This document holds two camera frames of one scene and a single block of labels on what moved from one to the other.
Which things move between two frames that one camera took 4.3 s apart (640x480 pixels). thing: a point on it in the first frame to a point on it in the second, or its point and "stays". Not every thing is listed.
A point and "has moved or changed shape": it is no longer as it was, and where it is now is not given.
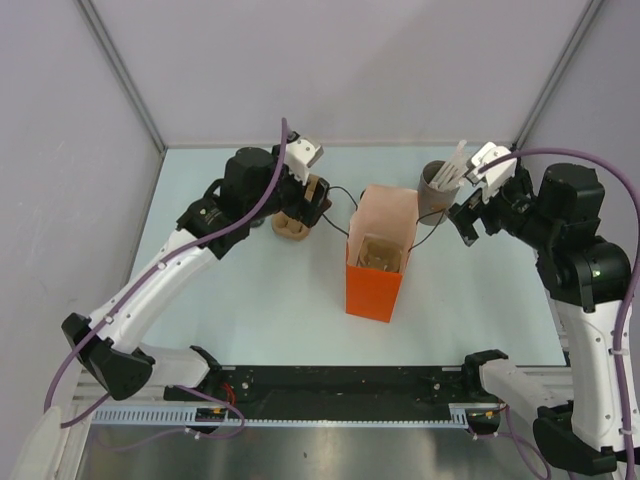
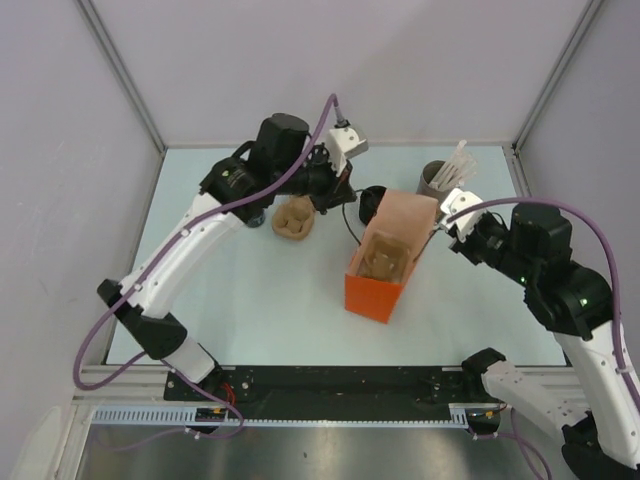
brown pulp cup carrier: (288, 227) stays
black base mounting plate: (226, 392) stays
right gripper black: (465, 214) to (462, 247)
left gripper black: (307, 211) to (338, 190)
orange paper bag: (380, 240) has moved or changed shape
